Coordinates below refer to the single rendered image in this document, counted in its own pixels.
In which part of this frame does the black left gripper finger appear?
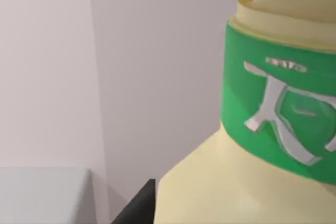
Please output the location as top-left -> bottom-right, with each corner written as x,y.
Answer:
111,178 -> 156,224

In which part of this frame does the cream bottle with green label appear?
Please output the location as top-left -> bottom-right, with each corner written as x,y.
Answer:
153,0 -> 336,224

